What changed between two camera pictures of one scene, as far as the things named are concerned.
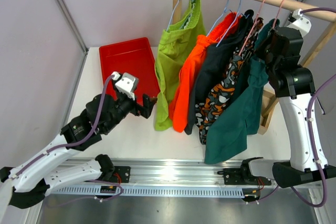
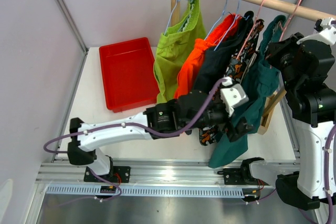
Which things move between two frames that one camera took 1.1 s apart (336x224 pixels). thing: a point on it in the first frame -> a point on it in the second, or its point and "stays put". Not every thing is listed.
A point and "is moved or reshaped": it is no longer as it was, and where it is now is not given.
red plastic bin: x=134 y=56 stays put
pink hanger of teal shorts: x=278 y=12 -> x=290 y=18
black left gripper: x=146 y=109 -> x=233 y=133
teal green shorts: x=226 y=132 is moved or reshaped
